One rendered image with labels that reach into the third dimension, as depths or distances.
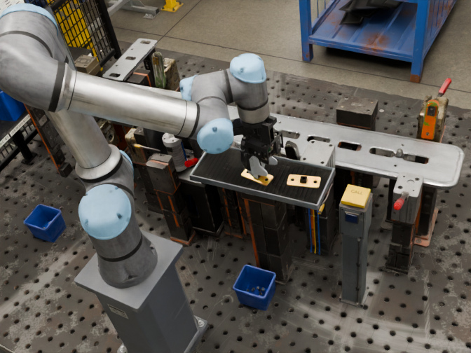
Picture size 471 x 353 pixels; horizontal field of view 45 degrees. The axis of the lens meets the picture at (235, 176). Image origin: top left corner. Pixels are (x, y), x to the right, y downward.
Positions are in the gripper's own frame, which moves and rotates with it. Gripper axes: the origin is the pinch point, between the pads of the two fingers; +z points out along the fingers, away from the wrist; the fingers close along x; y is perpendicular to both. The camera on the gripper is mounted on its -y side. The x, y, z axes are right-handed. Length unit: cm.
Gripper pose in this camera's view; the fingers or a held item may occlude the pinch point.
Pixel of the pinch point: (256, 171)
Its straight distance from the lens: 149.8
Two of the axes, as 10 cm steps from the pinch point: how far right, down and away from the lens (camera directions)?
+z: 1.4, 7.0, 7.0
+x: 5.7, -6.4, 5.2
